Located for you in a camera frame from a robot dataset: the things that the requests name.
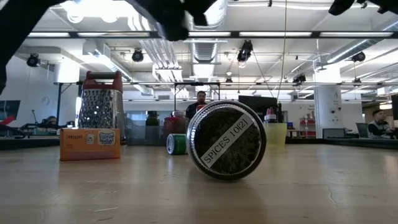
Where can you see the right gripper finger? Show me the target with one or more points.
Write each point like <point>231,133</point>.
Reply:
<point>340,7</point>

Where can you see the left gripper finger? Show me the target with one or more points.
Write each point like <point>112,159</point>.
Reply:
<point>175,31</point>
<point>200,18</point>

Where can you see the white-lidded clear jar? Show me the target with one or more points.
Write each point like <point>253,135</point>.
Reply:
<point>179,113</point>

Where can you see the red tin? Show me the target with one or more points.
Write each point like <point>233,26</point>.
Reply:
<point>174,124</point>

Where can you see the green food colouring bottle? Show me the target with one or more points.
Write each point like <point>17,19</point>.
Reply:
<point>177,144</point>

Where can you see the spice jar labelled SPICES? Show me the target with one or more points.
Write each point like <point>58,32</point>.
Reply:
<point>227,141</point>

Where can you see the orange food box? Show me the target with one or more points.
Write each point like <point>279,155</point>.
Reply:
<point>90,147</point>

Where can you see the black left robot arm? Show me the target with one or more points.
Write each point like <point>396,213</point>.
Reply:
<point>9,25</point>

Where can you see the black ceiling spotlight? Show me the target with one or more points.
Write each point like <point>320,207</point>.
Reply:
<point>32,60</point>
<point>245,49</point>
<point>300,78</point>
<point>359,56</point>
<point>137,56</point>

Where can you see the person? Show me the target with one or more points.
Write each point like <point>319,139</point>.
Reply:
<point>379,124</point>
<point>199,99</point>
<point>51,120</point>

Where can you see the black monitor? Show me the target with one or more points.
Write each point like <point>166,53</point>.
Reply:
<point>258,107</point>

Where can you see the grey plastic bin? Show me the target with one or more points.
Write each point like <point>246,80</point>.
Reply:
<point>136,130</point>

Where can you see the grey office chair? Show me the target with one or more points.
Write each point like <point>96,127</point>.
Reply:
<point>362,130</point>

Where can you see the small red shelf rack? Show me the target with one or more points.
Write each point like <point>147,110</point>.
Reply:
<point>307,127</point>

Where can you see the grey monitor back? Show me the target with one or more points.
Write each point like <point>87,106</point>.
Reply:
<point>333,133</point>

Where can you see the black tripod stand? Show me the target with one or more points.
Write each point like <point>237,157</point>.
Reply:
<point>59,99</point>

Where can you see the translucent yellow-green bin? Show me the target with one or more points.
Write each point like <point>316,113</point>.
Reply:
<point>276,133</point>

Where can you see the black device with red bar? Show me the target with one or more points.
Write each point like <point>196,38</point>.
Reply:
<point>9,130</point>

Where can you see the silver ventilation duct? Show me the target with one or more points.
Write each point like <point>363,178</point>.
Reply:
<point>205,53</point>

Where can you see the black metal stand frame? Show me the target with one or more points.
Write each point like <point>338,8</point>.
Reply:
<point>186,83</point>

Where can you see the dark wall screen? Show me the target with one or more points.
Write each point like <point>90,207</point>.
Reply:
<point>12,107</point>

